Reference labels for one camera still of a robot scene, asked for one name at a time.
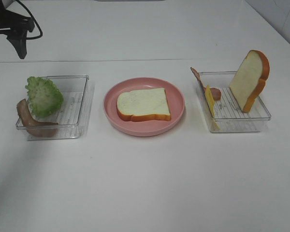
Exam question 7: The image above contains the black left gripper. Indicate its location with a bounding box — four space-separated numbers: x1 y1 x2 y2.
0 0 33 59

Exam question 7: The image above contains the white bread slice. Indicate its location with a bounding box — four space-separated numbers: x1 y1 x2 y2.
116 88 171 122

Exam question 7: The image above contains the upright bread slice right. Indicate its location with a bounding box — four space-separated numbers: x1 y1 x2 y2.
229 50 270 113

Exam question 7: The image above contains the clear plastic tray left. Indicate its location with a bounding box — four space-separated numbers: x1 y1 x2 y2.
15 75 94 140

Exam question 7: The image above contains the green lettuce leaf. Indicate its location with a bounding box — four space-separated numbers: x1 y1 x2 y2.
25 76 64 118

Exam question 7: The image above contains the pink round plate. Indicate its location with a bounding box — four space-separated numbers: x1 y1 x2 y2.
103 77 185 136

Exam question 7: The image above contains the yellow cheese slice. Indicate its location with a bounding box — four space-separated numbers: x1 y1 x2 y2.
204 85 221 119

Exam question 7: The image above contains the clear plastic tray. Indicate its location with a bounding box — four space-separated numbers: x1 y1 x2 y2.
197 71 271 133
15 75 94 140

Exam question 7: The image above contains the red bacon strip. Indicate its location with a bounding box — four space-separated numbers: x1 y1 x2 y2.
190 67 221 101

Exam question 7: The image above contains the clear plastic tray right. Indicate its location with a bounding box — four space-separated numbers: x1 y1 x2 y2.
197 71 271 133

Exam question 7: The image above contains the brown bacon strip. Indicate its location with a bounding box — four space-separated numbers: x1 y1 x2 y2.
16 99 58 137

